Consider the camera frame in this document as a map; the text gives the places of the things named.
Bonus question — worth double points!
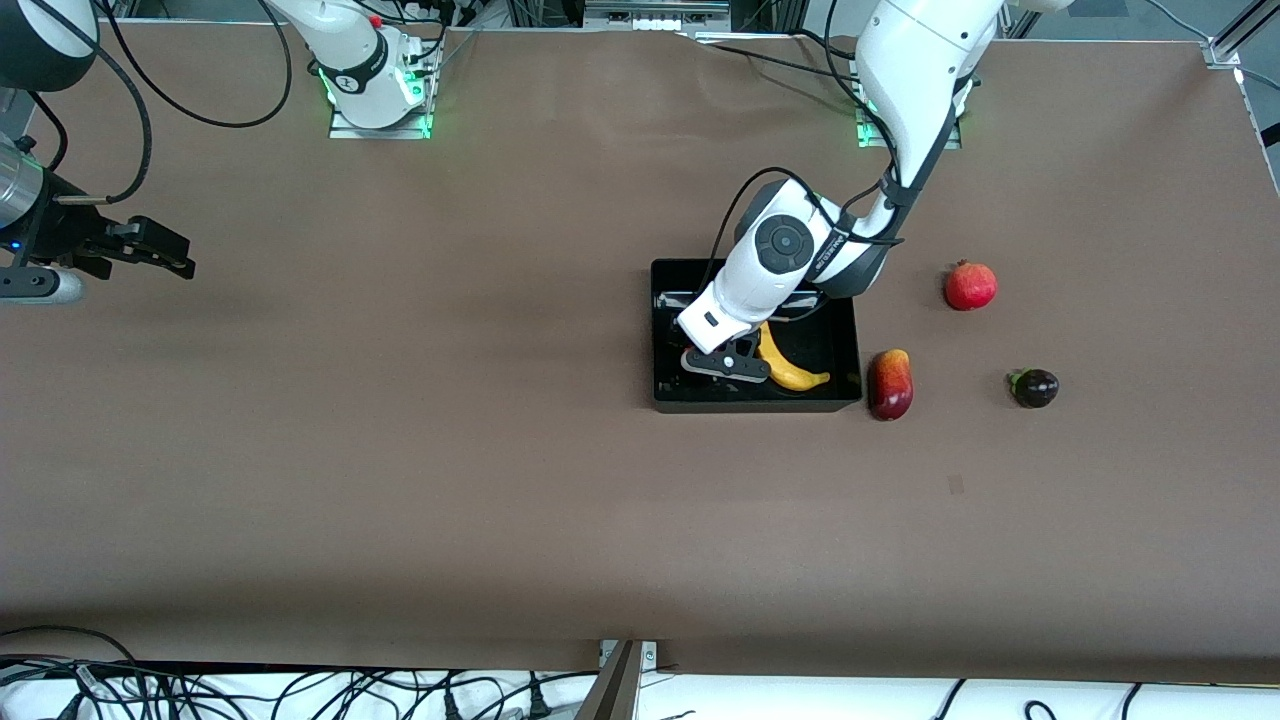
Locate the yellow banana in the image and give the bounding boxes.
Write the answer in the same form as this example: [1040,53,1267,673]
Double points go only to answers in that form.
[755,322,833,393]

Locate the black plastic box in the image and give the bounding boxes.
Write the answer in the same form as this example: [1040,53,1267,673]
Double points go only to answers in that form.
[650,258,863,415]

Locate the red yellow mango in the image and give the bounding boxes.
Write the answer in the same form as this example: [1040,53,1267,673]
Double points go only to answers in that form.
[866,348,915,422]

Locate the red pomegranate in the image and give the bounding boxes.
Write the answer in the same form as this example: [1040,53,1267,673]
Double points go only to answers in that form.
[944,259,999,312]

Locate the dark purple mangosteen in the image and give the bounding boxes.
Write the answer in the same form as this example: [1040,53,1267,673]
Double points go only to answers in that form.
[1007,367,1061,410]

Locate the grey equipment rack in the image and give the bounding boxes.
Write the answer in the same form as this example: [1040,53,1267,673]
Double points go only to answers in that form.
[505,0,806,33]

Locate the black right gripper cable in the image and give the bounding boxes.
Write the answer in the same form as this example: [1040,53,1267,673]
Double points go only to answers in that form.
[55,0,153,206]

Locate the black hanging loop cable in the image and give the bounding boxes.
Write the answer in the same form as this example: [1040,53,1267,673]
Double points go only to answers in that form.
[100,0,294,130]

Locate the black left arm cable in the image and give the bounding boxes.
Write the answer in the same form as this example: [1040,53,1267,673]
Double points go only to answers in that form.
[708,100,956,301]

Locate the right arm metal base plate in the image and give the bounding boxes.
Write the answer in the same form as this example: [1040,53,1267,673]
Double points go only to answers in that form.
[328,40,433,139]

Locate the black table cable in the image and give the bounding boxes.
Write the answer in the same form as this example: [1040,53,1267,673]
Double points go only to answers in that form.
[690,30,871,86]

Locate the dark metal post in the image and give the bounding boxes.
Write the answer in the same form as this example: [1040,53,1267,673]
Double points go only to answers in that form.
[572,640,643,720]

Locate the tangled black floor cables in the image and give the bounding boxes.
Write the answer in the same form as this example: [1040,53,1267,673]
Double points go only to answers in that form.
[0,625,601,720]

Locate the aluminium frame profile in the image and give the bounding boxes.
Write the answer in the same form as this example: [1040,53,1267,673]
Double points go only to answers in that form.
[1215,0,1280,56]

